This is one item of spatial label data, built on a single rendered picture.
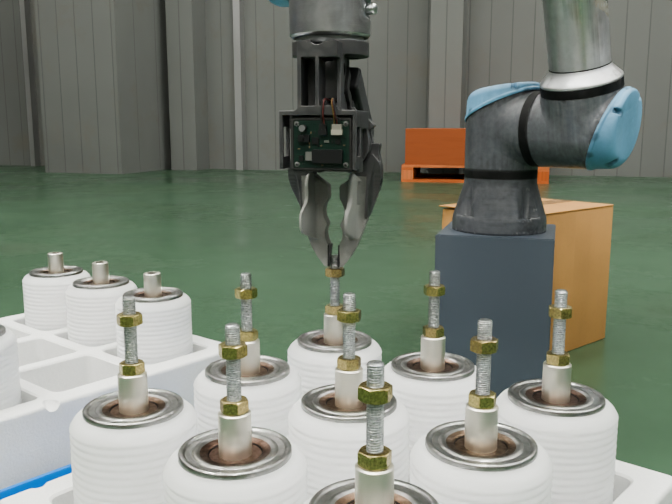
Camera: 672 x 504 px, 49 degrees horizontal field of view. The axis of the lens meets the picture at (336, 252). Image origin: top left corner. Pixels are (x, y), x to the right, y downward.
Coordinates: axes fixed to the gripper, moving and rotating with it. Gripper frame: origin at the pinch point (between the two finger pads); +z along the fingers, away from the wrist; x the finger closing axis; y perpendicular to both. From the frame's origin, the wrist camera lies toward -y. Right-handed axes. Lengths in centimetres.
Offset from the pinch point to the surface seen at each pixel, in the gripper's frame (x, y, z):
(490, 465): 16.1, 25.7, 8.8
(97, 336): -36.5, -15.0, 15.5
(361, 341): 2.8, 0.6, 8.9
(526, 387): 18.6, 10.5, 8.9
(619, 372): 39, -74, 34
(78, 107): -396, -584, -29
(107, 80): -362, -582, -55
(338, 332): 0.6, 1.4, 7.9
